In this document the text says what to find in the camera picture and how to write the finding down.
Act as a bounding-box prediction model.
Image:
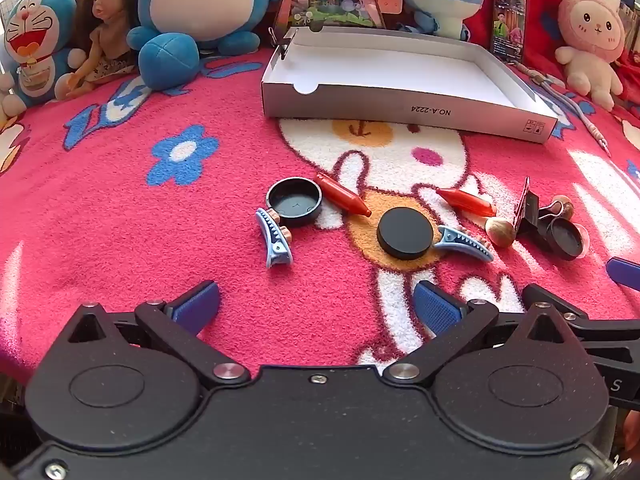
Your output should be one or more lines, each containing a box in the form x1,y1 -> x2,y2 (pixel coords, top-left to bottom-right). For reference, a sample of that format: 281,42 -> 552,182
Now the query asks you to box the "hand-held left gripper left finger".
65,280 -> 252,390

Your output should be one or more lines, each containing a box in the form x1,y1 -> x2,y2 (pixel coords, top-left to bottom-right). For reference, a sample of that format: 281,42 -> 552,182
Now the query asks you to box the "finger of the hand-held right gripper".
521,283 -> 640,345
606,256 -> 640,292

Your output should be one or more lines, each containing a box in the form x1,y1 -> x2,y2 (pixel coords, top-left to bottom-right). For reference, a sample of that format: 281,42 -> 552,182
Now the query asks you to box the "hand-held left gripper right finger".
381,280 -> 583,383

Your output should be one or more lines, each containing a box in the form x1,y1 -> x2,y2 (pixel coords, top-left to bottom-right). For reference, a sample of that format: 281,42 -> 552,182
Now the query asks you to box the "black round lid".
266,178 -> 323,227
545,220 -> 586,261
377,208 -> 434,261

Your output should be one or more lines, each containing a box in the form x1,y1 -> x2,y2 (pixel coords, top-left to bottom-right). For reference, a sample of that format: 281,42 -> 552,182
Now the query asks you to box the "blue shark hair clip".
433,225 -> 495,262
256,208 -> 294,268

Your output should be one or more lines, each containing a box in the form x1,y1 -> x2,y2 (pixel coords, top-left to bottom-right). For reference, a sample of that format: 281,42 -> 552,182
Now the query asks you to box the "brown walnut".
485,216 -> 516,248
550,195 -> 575,221

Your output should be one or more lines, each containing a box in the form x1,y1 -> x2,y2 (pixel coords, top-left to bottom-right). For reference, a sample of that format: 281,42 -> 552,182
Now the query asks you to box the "red chili toy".
436,187 -> 497,217

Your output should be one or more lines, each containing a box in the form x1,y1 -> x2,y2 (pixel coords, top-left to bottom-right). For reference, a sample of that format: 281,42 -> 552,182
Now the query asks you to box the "red crayon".
315,172 -> 372,217

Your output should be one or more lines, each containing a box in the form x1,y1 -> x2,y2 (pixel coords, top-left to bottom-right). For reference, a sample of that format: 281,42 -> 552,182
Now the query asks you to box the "white cardboard box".
261,26 -> 559,145

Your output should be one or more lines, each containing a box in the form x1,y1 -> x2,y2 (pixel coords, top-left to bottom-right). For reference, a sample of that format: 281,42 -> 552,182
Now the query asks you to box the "pink cartoon printed blanket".
0,45 -> 640,391

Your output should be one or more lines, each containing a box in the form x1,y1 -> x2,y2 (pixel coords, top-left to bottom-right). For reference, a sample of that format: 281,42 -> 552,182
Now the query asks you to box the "pink hooded bunny plush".
554,0 -> 626,112

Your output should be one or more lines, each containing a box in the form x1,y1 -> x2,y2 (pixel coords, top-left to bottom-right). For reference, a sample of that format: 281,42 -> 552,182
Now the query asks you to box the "small black binder clip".
268,25 -> 301,61

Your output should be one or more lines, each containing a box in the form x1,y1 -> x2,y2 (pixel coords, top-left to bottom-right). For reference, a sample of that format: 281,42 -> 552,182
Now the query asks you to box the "smartphone with lit screen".
490,0 -> 527,64

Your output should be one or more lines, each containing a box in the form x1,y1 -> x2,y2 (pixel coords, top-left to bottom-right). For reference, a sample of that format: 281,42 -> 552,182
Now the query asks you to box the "red draped blanket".
370,0 -> 568,76

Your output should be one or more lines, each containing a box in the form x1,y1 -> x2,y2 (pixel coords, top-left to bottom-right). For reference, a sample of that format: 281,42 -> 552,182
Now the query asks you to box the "round blue mouse plush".
125,0 -> 283,92

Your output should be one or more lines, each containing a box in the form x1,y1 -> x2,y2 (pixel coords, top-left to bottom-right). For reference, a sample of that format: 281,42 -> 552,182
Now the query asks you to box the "brown haired doll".
55,0 -> 141,101

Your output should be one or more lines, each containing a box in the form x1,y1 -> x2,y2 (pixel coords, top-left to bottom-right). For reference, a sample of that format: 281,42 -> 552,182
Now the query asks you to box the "blue robot cat plush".
0,0 -> 87,121

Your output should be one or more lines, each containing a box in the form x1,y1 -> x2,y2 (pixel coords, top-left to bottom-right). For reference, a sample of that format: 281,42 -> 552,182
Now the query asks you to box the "grey braided lanyard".
515,62 -> 613,158

